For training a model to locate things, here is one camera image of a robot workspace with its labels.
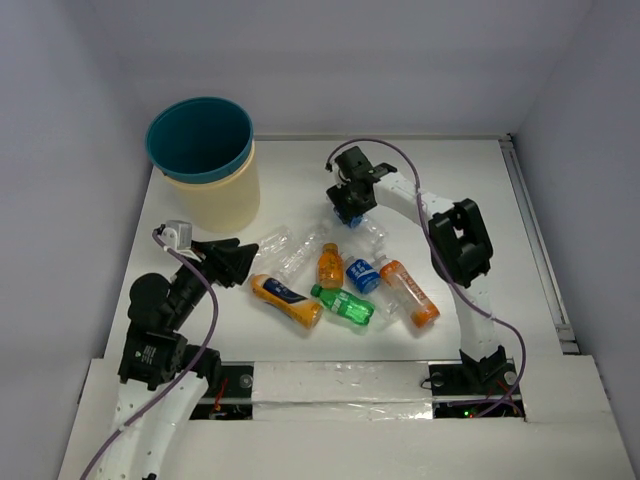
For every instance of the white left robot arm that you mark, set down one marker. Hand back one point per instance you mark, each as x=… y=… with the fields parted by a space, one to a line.
x=161 y=375

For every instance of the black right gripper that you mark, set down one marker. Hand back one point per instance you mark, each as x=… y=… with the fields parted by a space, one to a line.
x=348 y=210

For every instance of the orange label drink bottle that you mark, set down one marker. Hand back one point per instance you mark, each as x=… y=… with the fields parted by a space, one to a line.
x=414 y=301

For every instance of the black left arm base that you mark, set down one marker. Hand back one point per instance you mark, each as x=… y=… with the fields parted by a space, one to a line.
x=233 y=399

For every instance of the small blue label water bottle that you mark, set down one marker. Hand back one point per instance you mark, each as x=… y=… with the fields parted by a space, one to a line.
x=362 y=275

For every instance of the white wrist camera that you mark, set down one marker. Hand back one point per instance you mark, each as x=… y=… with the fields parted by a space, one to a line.
x=176 y=236
x=332 y=168

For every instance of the large blue label water bottle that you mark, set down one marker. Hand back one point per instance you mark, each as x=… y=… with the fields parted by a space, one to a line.
x=363 y=234

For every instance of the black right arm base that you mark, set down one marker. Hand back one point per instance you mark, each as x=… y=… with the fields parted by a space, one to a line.
x=455 y=395

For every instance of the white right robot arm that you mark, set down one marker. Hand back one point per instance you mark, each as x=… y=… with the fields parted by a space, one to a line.
x=459 y=244

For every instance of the cream bin with teal rim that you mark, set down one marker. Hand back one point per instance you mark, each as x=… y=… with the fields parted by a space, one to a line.
x=205 y=149

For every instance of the small orange juice bottle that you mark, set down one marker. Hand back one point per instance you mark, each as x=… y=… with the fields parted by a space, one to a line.
x=329 y=271

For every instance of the yellow bottle dark blue label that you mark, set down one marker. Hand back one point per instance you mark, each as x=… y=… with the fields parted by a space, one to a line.
x=301 y=309

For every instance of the clear unlabelled plastic bottle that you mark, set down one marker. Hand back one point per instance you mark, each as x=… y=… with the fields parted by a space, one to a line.
x=273 y=246

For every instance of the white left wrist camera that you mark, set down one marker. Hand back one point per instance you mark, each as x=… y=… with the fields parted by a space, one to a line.
x=176 y=236

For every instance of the clear crumpled bottle white cap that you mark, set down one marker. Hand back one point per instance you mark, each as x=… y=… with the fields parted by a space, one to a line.
x=304 y=250

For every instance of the green soda bottle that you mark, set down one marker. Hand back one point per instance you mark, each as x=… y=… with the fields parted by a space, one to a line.
x=342 y=308

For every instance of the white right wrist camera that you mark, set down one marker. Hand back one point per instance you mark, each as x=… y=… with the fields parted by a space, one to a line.
x=332 y=168

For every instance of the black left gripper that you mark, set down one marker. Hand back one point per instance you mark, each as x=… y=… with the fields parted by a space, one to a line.
x=213 y=263

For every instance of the aluminium side rail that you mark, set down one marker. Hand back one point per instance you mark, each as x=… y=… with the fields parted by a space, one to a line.
x=564 y=330

